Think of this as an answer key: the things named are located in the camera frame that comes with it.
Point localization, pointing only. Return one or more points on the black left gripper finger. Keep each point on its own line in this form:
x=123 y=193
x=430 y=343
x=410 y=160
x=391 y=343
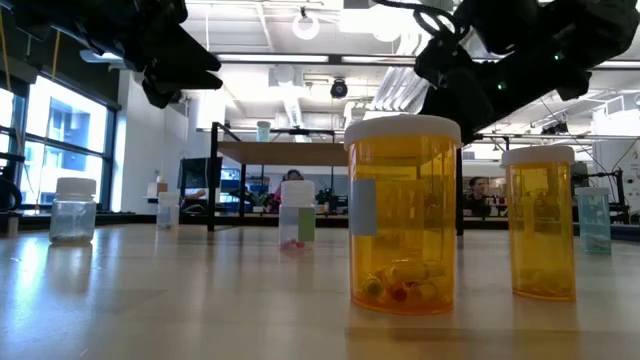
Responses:
x=185 y=84
x=170 y=50

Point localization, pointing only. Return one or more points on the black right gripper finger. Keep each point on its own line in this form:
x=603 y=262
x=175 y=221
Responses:
x=445 y=65
x=465 y=112

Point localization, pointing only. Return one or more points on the clear pill bottle white cap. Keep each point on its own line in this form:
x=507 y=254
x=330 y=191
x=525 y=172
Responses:
x=73 y=220
x=168 y=215

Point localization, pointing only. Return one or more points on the clear bottle green label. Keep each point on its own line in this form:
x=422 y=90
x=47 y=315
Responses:
x=295 y=220

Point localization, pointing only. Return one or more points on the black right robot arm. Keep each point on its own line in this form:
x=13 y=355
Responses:
x=625 y=25

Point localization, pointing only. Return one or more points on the wooden shelf black legs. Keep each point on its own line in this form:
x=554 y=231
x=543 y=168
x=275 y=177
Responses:
x=280 y=153

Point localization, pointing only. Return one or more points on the person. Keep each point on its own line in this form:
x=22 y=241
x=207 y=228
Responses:
x=291 y=175
x=477 y=187

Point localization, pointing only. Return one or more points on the black monitor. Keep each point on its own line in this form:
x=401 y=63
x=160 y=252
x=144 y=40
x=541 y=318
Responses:
x=197 y=172

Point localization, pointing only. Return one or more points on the cardboard box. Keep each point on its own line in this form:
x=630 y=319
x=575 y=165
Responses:
x=156 y=189

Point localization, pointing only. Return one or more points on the black overhead crossbar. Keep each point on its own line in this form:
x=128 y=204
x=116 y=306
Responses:
x=335 y=59

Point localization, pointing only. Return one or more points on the black background machine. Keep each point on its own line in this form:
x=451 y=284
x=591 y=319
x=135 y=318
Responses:
x=617 y=195

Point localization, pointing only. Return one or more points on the large window black frame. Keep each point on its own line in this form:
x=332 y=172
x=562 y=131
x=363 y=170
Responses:
x=65 y=120

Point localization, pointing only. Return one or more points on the black overhead camera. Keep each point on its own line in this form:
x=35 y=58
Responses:
x=339 y=89

